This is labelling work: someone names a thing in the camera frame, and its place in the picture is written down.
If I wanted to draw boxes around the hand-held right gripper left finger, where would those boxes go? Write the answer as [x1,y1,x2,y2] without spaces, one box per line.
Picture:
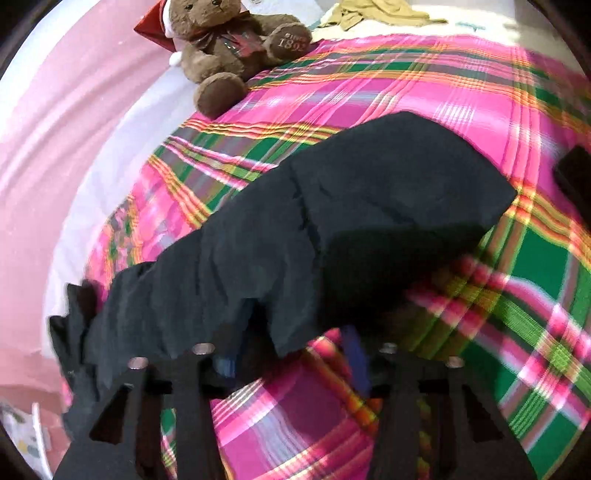
[53,342,241,480]

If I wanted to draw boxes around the brown teddy bear with santa hat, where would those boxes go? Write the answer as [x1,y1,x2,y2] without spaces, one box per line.
[134,0,314,120]

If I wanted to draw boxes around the beige cloth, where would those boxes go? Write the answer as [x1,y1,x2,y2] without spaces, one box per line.
[318,0,448,31]

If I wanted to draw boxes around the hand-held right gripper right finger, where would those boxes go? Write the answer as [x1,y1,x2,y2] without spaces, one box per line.
[342,325,539,480]

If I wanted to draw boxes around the black garment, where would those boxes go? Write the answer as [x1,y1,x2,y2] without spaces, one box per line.
[48,111,518,444]

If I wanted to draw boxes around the pink green plaid blanket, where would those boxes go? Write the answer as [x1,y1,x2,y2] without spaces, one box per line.
[60,34,591,480]

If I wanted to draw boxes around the pink backdrop sheet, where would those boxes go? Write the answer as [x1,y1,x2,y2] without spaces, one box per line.
[0,0,185,462]

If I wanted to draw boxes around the dark object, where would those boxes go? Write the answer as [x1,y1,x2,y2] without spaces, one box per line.
[553,145,591,217]

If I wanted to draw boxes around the white patterned bag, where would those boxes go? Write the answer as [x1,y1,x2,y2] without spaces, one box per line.
[0,401,54,480]

